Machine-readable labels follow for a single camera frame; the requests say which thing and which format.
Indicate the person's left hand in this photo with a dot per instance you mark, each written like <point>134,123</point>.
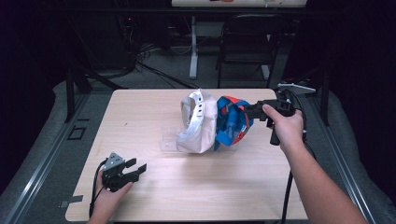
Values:
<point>110,200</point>

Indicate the white baseball cap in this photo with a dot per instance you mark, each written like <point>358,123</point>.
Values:
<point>199,124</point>

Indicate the blue baseball cap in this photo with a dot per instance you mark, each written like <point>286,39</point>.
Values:
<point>232,124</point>

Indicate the person's right hand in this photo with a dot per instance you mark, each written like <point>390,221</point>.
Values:
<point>288,127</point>

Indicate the black tape square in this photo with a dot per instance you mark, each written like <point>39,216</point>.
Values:
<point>69,133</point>

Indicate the white standing desk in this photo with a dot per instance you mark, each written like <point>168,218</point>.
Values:
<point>193,56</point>

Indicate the grey tape strip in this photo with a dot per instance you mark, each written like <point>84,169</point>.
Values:
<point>71,200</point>

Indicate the aluminium floor rail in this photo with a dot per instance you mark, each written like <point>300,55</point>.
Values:
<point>342,168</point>
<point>40,168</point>

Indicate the black folding chair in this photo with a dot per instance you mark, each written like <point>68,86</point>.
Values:
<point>249,53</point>

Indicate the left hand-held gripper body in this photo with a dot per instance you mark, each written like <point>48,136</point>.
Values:
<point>113,177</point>

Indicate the black frame post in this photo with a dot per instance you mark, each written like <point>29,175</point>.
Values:
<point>325,102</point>

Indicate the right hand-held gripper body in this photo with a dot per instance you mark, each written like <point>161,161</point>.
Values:
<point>280,107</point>

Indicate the clear acrylic cap rack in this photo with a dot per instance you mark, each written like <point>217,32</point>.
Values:
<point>168,141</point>

